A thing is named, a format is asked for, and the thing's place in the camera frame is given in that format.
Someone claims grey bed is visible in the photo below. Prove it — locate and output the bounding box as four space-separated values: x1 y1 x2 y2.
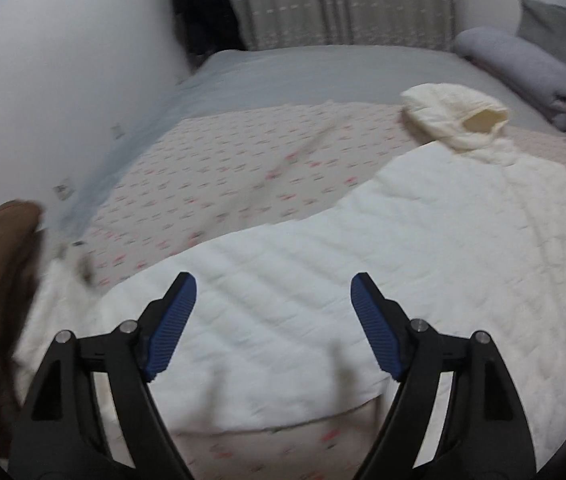
48 45 564 241

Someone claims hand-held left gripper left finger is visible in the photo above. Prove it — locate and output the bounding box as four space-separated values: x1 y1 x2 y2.
8 272 198 480

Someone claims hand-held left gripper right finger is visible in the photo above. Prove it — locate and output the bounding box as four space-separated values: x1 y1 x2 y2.
350 272 539 480

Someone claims grey star print curtain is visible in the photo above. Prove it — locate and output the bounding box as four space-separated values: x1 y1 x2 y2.
223 0 456 51

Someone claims black hanging garment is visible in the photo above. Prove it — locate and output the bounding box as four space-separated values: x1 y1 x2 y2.
170 0 249 68

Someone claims grey quilted pillow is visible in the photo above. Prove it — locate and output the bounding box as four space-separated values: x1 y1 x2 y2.
517 0 566 86

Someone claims white quilted hooded jacket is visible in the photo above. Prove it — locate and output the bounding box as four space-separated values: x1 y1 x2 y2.
13 82 566 461

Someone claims floral print bed sheet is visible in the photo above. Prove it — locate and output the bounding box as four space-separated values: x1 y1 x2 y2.
58 100 566 480

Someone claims folded grey blanket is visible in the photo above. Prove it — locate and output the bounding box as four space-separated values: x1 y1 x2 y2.
450 26 566 131

